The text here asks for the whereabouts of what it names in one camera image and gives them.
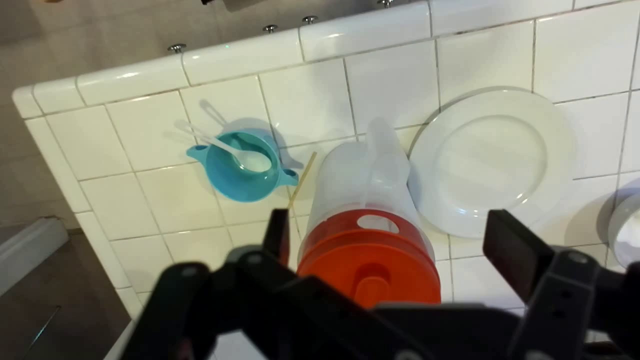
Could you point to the clear plastic jug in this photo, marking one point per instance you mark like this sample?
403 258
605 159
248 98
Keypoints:
360 177

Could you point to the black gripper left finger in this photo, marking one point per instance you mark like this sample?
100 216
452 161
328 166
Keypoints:
200 307

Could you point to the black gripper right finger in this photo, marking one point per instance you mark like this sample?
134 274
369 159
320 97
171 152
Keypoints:
566 301

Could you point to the white round dinner plate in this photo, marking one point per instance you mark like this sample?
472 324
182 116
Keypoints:
490 161

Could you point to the round metal cabinet knob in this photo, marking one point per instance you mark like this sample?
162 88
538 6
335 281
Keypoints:
309 19
384 2
269 28
177 48

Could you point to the white ceramic bowl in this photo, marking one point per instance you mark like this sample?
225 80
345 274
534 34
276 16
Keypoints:
627 227

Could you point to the white plastic spoon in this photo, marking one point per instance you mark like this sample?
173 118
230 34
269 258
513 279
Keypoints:
247 159

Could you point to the blue plastic cup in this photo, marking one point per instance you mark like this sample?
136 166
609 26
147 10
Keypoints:
233 181

